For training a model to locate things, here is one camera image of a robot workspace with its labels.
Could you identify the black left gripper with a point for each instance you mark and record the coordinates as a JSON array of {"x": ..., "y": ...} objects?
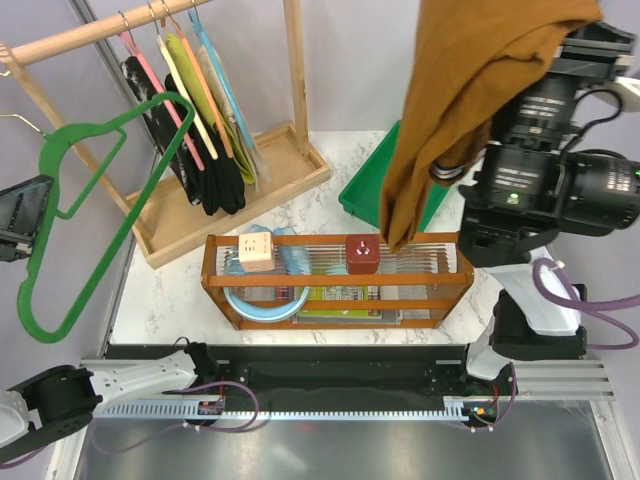
[{"x": 21, "y": 207}]

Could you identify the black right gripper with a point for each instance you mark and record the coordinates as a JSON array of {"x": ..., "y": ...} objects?
[{"x": 596, "y": 50}]

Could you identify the mustard brown trousers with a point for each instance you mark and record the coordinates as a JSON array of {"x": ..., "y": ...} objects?
[{"x": 471, "y": 58}]

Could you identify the green velvet hanger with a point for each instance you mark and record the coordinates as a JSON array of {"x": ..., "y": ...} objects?
[{"x": 56, "y": 145}]

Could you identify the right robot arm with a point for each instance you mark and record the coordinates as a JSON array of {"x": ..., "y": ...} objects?
[{"x": 535, "y": 184}]

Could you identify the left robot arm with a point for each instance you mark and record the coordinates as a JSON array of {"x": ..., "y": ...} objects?
[{"x": 63, "y": 400}]

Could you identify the orange hanger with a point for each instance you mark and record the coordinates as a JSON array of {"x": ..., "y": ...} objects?
[{"x": 205, "y": 85}]

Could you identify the cream hanger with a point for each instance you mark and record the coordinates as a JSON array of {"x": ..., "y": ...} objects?
[{"x": 185, "y": 95}]

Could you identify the blue hanger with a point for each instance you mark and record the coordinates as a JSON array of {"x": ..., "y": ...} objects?
[{"x": 220, "y": 75}]

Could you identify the wooden clothes rack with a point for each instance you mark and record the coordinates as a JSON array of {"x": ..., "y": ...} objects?
[{"x": 170, "y": 228}]

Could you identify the black white patterned garment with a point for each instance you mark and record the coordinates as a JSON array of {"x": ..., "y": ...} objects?
[{"x": 162, "y": 128}]

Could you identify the yellow-green garment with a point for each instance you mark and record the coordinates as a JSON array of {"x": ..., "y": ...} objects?
[{"x": 193, "y": 79}]

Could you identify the beige garment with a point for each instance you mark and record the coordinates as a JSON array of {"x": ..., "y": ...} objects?
[{"x": 250, "y": 161}]

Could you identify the pink cube power socket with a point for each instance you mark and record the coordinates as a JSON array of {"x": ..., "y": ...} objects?
[{"x": 256, "y": 252}]

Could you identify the green plastic tray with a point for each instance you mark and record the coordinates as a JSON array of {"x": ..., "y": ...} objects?
[{"x": 361, "y": 196}]

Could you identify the brown wooden shelf rack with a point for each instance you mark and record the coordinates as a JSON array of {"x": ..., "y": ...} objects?
[{"x": 430, "y": 273}]

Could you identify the red cube power socket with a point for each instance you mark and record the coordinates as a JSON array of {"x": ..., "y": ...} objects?
[{"x": 362, "y": 254}]

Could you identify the white manual paper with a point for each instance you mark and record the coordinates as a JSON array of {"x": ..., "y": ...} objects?
[{"x": 388, "y": 316}]

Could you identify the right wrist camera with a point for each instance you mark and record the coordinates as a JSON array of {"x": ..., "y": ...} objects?
[{"x": 623, "y": 90}]

